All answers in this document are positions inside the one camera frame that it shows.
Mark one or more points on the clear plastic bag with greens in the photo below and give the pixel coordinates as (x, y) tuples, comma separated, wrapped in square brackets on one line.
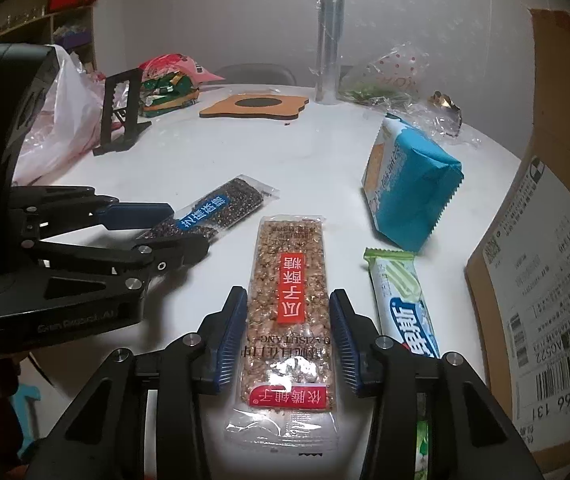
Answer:
[(390, 70)]

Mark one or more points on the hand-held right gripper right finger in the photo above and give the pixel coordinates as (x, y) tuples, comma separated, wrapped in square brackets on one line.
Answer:
[(347, 345)]

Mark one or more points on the wooden shelf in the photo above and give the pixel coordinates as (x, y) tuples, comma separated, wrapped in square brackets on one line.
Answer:
[(20, 25)]

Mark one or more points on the red-label seed bar packet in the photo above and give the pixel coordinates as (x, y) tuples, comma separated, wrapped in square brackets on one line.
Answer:
[(290, 280)]

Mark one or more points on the white plastic bag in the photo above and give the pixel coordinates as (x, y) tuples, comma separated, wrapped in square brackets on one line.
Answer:
[(60, 125)]

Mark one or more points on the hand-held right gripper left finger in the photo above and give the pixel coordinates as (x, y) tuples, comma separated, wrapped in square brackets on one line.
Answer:
[(232, 340)]

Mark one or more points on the toast-shaped wooden coaster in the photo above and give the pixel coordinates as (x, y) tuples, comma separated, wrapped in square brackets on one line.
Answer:
[(215, 107)]

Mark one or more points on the teal plastic object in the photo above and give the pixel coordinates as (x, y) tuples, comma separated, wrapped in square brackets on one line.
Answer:
[(25, 410)]

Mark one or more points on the brown cardboard box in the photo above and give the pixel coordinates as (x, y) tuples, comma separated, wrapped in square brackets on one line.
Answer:
[(555, 260)]

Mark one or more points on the crumpled clear wrapper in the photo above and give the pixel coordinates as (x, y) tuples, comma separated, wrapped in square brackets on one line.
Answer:
[(427, 122)]

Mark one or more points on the teal cracker packet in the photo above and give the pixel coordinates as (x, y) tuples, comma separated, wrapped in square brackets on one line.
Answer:
[(410, 185)]

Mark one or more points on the green wafer packet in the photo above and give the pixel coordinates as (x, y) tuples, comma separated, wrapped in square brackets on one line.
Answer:
[(405, 300)]

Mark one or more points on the clear plastic tube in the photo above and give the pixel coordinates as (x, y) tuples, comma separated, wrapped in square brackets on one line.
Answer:
[(330, 50)]

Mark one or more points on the pink red plastic bag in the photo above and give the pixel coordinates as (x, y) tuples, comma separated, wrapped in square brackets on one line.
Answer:
[(165, 65)]

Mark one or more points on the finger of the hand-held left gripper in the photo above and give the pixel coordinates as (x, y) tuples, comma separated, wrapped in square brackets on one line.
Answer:
[(175, 252), (135, 212)]

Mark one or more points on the blue-label black sesame bar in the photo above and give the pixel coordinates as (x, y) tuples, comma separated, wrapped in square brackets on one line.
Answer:
[(225, 205)]

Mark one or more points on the black phone stand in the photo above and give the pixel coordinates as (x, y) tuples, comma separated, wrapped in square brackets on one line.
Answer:
[(107, 110)]

